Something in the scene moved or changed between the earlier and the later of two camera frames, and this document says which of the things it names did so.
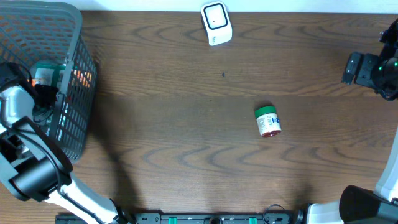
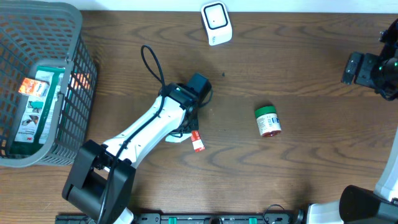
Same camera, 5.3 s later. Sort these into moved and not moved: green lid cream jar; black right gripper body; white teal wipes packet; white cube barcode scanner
Moved: white teal wipes packet
Not moved: white cube barcode scanner; green lid cream jar; black right gripper body
